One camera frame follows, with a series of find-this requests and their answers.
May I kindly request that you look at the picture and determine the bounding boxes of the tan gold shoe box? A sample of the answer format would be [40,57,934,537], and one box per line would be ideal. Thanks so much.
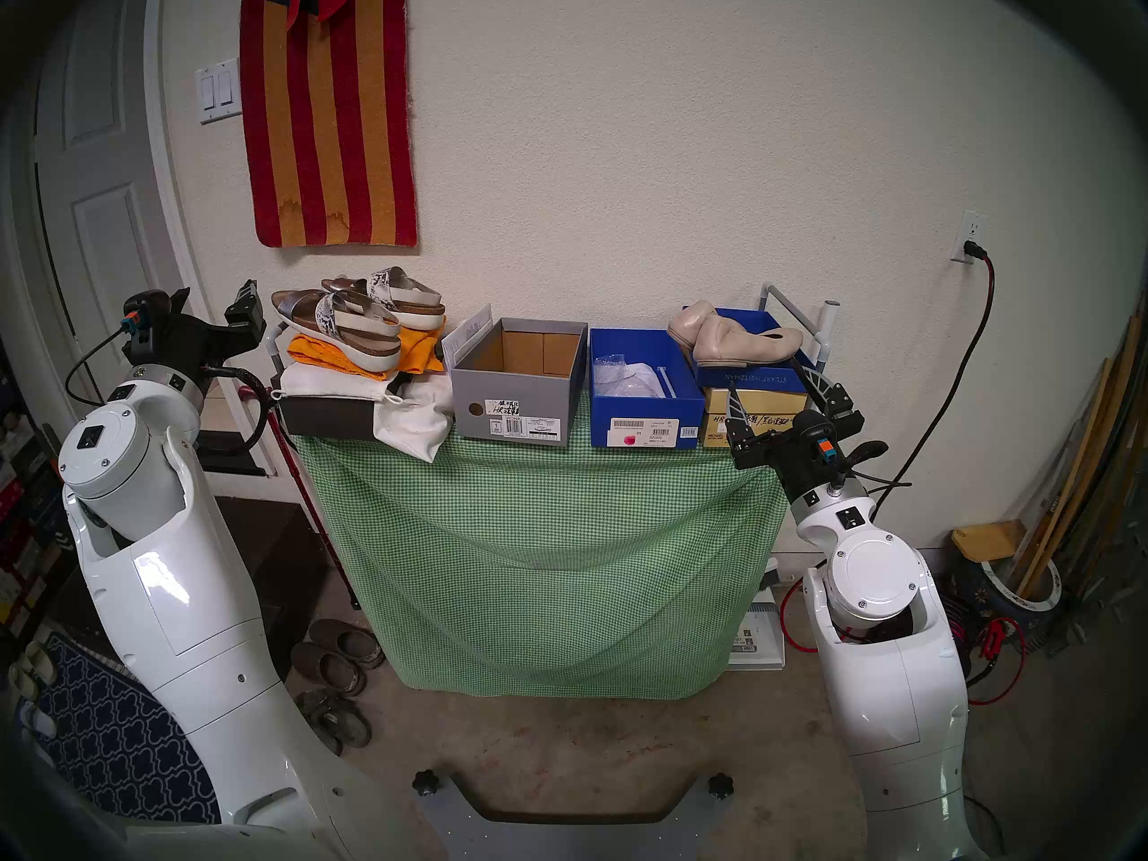
[701,388,808,448]

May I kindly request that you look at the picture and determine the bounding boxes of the open blue shoe box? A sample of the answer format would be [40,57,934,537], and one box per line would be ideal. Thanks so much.
[589,327,707,450]

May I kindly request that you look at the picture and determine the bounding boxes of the left gripper plug cable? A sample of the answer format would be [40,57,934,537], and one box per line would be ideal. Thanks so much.
[65,288,173,409]

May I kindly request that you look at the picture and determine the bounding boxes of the folded orange cloth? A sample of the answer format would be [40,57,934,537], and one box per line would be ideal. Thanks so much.
[287,324,447,382]

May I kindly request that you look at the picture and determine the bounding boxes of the gripper plug cable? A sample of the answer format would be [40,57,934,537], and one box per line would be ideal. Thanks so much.
[810,424,913,501]
[65,288,173,409]

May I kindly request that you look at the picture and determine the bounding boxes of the leaning wooden boards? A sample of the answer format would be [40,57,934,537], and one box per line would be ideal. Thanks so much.
[1013,312,1148,600]

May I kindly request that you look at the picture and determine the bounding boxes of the tan cardboard block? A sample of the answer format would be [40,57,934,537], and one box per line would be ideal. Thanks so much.
[951,520,1028,564]

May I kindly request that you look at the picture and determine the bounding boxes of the thin red cane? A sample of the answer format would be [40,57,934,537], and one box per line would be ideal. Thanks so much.
[235,384,361,611]

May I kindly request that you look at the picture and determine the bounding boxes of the right gripper plug cable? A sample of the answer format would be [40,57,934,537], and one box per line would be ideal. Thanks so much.
[810,424,913,501]

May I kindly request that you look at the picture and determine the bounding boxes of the navy patterned rug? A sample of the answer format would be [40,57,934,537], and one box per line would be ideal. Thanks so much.
[18,631,221,824]

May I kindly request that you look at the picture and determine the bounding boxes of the white drawstring dust bag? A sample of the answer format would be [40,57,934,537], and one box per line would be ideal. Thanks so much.
[278,363,457,464]

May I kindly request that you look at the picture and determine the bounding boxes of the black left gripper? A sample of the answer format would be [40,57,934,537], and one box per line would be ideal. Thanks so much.
[133,280,268,378]

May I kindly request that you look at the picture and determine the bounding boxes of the folded white cloth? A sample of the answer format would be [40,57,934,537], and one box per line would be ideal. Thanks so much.
[269,393,400,441]

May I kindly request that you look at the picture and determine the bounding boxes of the green checked tablecloth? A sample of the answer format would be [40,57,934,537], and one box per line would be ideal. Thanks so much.
[294,393,790,700]

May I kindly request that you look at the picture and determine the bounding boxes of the black cable reel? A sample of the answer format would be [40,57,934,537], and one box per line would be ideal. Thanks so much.
[937,590,978,663]

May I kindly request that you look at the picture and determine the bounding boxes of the thick black left gripper cable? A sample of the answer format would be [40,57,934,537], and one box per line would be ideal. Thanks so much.
[202,363,273,457]

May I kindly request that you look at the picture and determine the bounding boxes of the white floor device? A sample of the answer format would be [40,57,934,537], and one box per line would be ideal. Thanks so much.
[728,559,787,670]

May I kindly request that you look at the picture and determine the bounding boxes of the dark brown wooden chest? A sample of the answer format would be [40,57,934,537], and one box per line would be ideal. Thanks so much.
[193,494,333,681]

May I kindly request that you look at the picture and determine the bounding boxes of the silver snake-print platform sandal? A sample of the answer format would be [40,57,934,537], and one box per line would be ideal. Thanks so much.
[321,267,447,333]
[272,288,403,373]

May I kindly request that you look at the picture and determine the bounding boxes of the cluttered storage shelf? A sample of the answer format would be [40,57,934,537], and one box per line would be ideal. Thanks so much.
[0,348,64,636]

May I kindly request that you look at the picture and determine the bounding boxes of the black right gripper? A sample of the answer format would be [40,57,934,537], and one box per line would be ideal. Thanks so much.
[725,357,889,504]

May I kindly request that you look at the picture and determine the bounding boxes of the white printed box lid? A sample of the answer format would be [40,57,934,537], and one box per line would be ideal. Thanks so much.
[439,303,494,371]

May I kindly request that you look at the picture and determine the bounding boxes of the white panel door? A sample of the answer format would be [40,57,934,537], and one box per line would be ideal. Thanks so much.
[31,0,194,421]

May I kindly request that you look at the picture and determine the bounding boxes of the grey cardboard shoe box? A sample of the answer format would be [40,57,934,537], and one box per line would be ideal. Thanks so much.
[446,317,588,448]

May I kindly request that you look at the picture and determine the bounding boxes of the dark olive sandal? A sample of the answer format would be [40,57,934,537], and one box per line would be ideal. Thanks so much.
[296,702,346,757]
[316,689,373,749]

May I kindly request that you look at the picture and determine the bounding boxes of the dark blue white-rimmed pot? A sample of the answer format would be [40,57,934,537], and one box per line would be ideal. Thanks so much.
[951,554,1064,654]

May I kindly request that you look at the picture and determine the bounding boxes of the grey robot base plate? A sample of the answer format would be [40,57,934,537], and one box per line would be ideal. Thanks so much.
[414,771,732,861]

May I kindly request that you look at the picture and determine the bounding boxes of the grey metal cart handle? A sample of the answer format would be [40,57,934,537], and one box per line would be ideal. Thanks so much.
[758,282,841,371]

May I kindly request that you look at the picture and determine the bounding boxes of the red floor cable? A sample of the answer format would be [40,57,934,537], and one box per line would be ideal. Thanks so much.
[778,559,831,654]

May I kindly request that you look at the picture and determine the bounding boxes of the red orange striped flag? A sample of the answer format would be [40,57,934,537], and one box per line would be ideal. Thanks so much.
[239,0,420,248]

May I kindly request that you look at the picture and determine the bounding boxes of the black power cord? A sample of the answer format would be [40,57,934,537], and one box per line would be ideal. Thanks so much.
[872,240,996,519]

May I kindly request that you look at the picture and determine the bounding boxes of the white double light switch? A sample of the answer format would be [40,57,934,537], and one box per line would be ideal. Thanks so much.
[195,57,243,125]

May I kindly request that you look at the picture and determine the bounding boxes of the beige ballet shoe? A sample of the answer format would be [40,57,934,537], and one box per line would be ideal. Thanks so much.
[692,315,805,369]
[667,300,718,360]

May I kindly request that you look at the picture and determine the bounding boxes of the red jumper clamp cable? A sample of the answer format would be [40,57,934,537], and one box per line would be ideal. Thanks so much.
[964,613,1029,708]

